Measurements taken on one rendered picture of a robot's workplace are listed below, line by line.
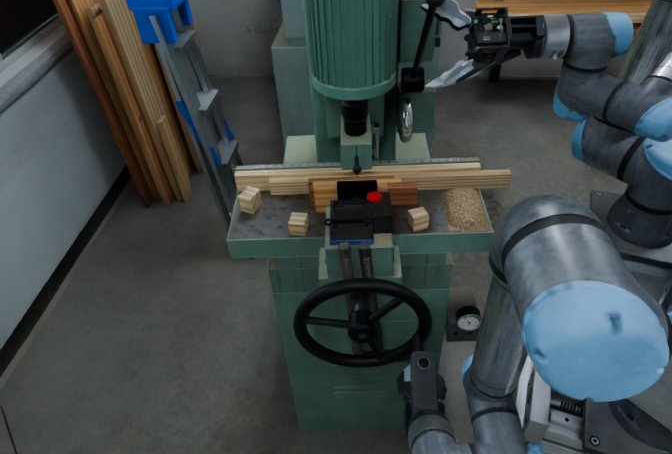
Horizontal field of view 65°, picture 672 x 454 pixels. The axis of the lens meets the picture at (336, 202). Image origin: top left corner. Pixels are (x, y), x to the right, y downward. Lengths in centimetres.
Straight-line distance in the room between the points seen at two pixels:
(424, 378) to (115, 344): 155
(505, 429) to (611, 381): 35
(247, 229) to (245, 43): 266
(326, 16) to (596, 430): 86
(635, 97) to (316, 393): 119
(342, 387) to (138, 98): 156
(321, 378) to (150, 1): 130
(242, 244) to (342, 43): 50
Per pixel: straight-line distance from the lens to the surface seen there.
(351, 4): 98
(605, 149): 135
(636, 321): 53
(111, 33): 243
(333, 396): 172
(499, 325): 77
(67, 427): 218
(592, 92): 105
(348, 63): 102
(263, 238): 120
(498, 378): 86
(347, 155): 117
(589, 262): 55
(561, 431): 113
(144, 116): 258
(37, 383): 234
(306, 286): 130
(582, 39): 102
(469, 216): 120
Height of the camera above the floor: 172
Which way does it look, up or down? 40 degrees down
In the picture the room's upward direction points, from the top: 4 degrees counter-clockwise
